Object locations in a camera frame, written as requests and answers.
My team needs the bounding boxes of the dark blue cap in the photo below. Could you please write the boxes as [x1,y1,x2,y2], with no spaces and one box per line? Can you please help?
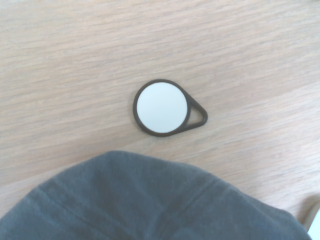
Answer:
[0,149,313,240]

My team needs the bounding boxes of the black white key fob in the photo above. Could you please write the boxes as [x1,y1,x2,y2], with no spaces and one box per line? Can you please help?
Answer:
[132,78,208,138]

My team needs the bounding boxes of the wooden dresser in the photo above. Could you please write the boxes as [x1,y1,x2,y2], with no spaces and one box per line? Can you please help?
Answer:
[0,0,320,240]

